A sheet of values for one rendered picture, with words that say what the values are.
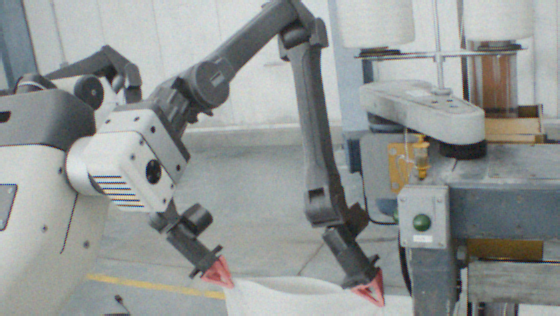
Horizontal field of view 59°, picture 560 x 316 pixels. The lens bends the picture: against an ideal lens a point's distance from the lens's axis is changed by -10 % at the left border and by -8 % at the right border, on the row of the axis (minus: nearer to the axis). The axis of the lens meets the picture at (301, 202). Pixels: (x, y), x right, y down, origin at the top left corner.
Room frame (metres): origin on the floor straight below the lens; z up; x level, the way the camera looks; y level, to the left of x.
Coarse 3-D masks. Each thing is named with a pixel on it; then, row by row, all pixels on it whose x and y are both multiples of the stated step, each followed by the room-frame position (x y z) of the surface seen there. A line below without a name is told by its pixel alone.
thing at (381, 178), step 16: (368, 144) 1.24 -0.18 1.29; (384, 144) 1.23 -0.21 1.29; (400, 144) 1.20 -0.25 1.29; (368, 160) 1.24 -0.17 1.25; (384, 160) 1.23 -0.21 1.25; (400, 160) 1.20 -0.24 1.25; (368, 176) 1.25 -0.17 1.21; (384, 176) 1.23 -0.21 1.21; (368, 192) 1.25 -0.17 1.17; (384, 192) 1.23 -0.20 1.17
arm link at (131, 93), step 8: (128, 64) 1.38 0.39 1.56; (136, 64) 1.39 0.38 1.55; (128, 72) 1.37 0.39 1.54; (136, 72) 1.38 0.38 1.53; (128, 80) 1.35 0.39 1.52; (136, 80) 1.37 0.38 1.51; (128, 88) 1.36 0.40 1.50; (136, 88) 1.37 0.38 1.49; (120, 96) 1.37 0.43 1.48; (128, 96) 1.36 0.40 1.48; (136, 96) 1.37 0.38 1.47; (120, 104) 1.37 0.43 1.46; (152, 216) 1.21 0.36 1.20; (160, 216) 1.19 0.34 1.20; (152, 224) 1.22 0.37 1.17; (160, 224) 1.21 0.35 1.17; (168, 224) 1.23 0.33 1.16
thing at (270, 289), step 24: (240, 288) 1.16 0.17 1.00; (264, 288) 1.10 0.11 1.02; (288, 288) 1.14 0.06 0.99; (312, 288) 1.11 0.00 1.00; (336, 288) 1.07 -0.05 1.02; (240, 312) 1.17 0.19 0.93; (264, 312) 1.11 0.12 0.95; (288, 312) 1.06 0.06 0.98; (312, 312) 1.03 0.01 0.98; (336, 312) 1.03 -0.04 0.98; (360, 312) 1.01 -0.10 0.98; (384, 312) 0.99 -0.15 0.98; (408, 312) 0.97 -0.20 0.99
